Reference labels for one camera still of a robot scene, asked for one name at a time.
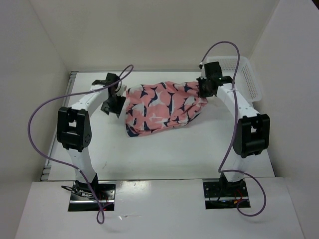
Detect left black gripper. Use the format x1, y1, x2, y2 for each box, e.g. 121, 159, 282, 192
101, 93, 126, 118

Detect pink shark print shorts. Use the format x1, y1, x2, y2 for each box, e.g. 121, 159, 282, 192
125, 81, 208, 137

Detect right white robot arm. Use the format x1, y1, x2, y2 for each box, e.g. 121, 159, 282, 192
197, 62, 270, 196

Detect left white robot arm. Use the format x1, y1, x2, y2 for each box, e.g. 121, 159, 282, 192
57, 73, 126, 199

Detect white plastic basket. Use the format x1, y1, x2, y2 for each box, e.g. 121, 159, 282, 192
206, 56, 262, 104

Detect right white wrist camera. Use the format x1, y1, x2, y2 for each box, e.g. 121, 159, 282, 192
199, 60, 206, 79

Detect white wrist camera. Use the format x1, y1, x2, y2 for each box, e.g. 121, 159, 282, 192
116, 85, 127, 96
199, 60, 206, 79

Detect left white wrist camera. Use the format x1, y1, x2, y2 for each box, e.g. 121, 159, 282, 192
116, 85, 127, 96

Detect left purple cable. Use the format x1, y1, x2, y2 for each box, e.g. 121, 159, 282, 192
27, 64, 134, 225

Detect purple cable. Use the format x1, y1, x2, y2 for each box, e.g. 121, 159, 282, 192
199, 41, 267, 217
27, 64, 134, 225

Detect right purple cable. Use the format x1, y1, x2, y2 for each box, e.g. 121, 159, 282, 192
199, 41, 267, 217

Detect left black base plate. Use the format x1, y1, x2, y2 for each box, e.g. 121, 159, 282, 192
61, 181, 116, 212

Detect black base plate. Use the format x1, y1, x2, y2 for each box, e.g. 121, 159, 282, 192
203, 179, 251, 210
61, 181, 116, 212

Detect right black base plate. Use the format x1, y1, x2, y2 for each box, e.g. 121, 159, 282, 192
203, 179, 251, 210

